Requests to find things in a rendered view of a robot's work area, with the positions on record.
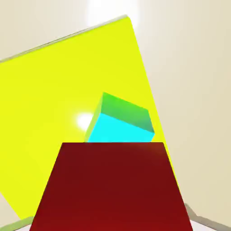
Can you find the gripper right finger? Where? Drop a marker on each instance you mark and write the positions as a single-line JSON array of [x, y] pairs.
[[204, 223]]

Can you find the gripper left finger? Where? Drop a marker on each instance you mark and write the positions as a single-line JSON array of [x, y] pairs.
[[16, 227]]

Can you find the small red cube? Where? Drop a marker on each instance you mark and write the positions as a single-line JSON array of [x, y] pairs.
[[111, 187]]

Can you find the small cyan cube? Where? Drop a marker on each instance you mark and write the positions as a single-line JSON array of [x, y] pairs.
[[119, 129]]

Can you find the large yellow box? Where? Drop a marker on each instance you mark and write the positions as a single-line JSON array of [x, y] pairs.
[[54, 101]]

